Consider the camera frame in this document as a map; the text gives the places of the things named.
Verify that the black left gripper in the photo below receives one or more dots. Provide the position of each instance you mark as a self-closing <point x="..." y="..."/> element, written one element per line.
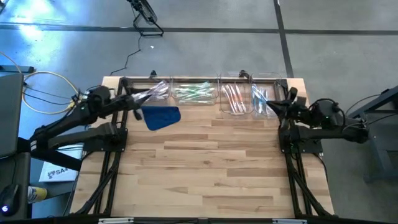
<point x="129" y="101"/>

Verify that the black computer mouse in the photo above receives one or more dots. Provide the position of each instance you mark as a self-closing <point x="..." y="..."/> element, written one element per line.
<point x="9" y="199"/>

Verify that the dark grey metal stand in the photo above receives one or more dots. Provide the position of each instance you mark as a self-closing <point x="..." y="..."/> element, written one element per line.
<point x="376" y="155"/>

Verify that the black diagonal frame strut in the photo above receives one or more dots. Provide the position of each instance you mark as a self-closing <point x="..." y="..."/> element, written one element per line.
<point x="311" y="194"/>
<point x="96" y="193"/>

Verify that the clear plastic bin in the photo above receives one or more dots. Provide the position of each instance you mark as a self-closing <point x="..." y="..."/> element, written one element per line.
<point x="168" y="101"/>
<point x="222" y="109"/>
<point x="278" y="90"/>
<point x="214" y="102"/>

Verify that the white printed box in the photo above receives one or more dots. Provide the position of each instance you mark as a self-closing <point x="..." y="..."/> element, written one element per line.
<point x="59" y="174"/>

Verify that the black diagonal beam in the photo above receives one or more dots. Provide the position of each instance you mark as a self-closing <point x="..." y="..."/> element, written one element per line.
<point x="56" y="158"/>

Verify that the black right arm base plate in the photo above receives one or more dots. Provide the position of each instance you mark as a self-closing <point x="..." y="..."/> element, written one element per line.
<point x="306" y="147"/>

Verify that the blue cloth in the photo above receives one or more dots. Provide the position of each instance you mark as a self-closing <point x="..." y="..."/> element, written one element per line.
<point x="161" y="118"/>

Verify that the yellow white can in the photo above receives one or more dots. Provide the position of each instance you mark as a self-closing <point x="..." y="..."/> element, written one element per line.
<point x="37" y="194"/>

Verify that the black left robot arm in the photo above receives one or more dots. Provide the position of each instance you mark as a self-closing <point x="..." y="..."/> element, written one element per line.
<point x="77" y="115"/>

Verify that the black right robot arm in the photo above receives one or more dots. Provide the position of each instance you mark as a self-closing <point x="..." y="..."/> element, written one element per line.
<point x="326" y="135"/>

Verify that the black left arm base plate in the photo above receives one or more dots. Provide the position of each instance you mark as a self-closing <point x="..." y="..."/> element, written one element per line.
<point x="105" y="147"/>

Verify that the black rail clamp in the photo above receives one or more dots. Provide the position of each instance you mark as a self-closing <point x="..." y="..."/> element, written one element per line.
<point x="153" y="74"/>
<point x="244" y="74"/>

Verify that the silver aluminium extrusion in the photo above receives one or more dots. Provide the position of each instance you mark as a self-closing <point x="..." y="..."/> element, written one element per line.
<point x="115" y="221"/>
<point x="289" y="221"/>

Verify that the orange white toothbrush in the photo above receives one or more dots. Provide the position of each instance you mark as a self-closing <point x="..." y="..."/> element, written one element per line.
<point x="241" y="98"/>
<point x="227" y="95"/>
<point x="234" y="96"/>

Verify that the black flat device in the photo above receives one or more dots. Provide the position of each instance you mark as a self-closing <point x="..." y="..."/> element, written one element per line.
<point x="11" y="115"/>

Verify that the black desk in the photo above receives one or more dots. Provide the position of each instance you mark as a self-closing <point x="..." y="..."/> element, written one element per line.
<point x="21" y="174"/>

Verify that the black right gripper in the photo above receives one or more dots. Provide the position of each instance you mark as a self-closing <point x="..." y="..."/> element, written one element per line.
<point x="298" y="112"/>

